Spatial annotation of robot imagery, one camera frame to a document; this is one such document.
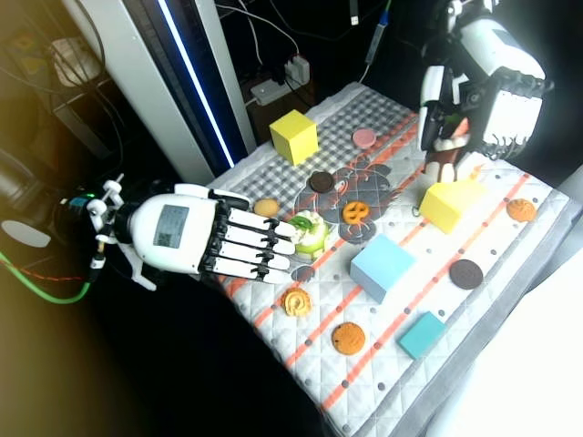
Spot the light blue block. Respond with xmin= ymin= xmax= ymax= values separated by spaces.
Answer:
xmin=349 ymin=234 xmax=418 ymax=305

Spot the plain tan round cookie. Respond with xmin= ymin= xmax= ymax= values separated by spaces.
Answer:
xmin=253 ymin=198 xmax=281 ymax=218

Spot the white cable with grey dongle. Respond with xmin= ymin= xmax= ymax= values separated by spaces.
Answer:
xmin=357 ymin=0 xmax=394 ymax=86

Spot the white power strip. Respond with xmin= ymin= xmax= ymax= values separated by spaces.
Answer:
xmin=250 ymin=76 xmax=295 ymax=107

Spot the brown box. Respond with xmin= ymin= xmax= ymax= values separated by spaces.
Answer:
xmin=240 ymin=76 xmax=316 ymax=143

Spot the orange pretzel cookie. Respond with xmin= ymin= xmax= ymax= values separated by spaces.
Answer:
xmin=342 ymin=200 xmax=369 ymax=226

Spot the yellow foam cube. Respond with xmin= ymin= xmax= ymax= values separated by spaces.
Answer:
xmin=268 ymin=108 xmax=319 ymax=168
xmin=418 ymin=175 xmax=488 ymax=236

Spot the green cable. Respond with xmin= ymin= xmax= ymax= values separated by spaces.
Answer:
xmin=0 ymin=252 xmax=92 ymax=305

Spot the green cupcake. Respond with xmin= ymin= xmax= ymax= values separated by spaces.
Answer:
xmin=287 ymin=209 xmax=330 ymax=261

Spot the pale plastic container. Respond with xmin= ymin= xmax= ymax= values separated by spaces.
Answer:
xmin=49 ymin=36 xmax=105 ymax=87

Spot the dark chocolate sandwich cookie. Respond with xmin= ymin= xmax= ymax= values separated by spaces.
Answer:
xmin=309 ymin=170 xmax=336 ymax=193
xmin=448 ymin=259 xmax=485 ymax=290

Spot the chocolate cupcake with cream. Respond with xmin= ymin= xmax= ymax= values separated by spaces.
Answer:
xmin=424 ymin=113 xmax=473 ymax=186

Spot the grey quilt with bear print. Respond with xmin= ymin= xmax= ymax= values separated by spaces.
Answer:
xmin=202 ymin=81 xmax=570 ymax=437

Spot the teal foam block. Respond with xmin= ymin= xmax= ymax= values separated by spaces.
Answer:
xmin=396 ymin=311 xmax=448 ymax=361

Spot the bumpy orange round cookie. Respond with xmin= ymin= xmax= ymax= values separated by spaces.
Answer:
xmin=506 ymin=198 xmax=537 ymax=223

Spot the white charger plug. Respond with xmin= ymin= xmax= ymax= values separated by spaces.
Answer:
xmin=284 ymin=54 xmax=311 ymax=86

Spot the pink round macaron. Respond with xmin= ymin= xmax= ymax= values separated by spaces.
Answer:
xmin=352 ymin=127 xmax=378 ymax=148

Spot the white pillar with blue light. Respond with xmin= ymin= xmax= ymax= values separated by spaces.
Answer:
xmin=61 ymin=0 xmax=259 ymax=190

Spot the yellow swirl cookie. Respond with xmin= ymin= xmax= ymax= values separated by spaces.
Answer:
xmin=281 ymin=287 xmax=313 ymax=318

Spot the round orange chip cookie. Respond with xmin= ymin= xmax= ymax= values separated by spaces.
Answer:
xmin=331 ymin=321 xmax=367 ymax=356

